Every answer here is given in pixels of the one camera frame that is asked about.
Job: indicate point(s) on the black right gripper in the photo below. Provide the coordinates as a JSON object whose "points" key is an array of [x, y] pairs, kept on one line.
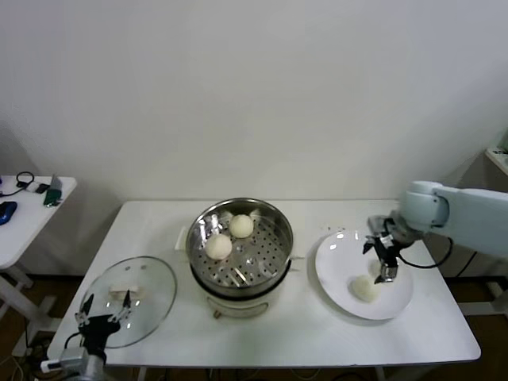
{"points": [[388, 250]]}

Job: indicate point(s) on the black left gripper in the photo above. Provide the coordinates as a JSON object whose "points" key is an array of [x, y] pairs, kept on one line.
{"points": [[99, 329]]}

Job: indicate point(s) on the glass pot lid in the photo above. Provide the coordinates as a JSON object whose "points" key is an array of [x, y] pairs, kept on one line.
{"points": [[151, 278]]}

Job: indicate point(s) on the stainless steel steamer basket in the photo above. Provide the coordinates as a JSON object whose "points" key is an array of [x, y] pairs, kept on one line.
{"points": [[262, 254]]}

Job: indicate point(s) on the white round plate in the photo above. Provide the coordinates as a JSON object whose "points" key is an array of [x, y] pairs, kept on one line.
{"points": [[337, 278]]}

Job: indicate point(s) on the white table leg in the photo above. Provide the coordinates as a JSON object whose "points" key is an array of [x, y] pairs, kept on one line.
{"points": [[143, 375], [379, 375]]}

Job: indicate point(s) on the white side table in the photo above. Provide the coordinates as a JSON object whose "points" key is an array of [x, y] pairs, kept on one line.
{"points": [[24, 238]]}

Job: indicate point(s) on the green grey flat tool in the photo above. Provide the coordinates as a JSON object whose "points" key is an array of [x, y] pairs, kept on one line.
{"points": [[53, 196]]}

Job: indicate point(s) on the white electric cooking pot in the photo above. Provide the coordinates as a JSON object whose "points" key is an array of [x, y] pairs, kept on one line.
{"points": [[238, 311]]}

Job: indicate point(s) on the small black device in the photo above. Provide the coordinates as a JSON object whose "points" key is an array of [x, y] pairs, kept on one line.
{"points": [[41, 189]]}

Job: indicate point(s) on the blue computer mouse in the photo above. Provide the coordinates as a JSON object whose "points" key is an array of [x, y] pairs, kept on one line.
{"points": [[7, 212]]}

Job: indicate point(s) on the small white device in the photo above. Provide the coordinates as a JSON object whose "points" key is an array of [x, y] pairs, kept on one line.
{"points": [[31, 188]]}

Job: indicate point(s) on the white shelf table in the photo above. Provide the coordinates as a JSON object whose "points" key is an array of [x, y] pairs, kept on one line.
{"points": [[499, 162]]}

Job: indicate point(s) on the green items on shelf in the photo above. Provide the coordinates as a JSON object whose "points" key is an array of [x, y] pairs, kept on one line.
{"points": [[501, 151]]}

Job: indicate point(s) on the pale green object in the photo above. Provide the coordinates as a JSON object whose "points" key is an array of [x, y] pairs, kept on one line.
{"points": [[505, 139]]}

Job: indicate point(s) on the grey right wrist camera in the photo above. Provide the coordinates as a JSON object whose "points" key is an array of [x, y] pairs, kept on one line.
{"points": [[377, 222]]}

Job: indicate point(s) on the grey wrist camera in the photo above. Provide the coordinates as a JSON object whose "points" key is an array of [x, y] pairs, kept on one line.
{"points": [[73, 357], [377, 222]]}

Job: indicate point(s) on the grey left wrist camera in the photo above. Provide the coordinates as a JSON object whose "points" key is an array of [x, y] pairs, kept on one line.
{"points": [[73, 357]]}

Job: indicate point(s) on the black table base frame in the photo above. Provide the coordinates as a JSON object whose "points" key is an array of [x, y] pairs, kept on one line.
{"points": [[498, 289]]}

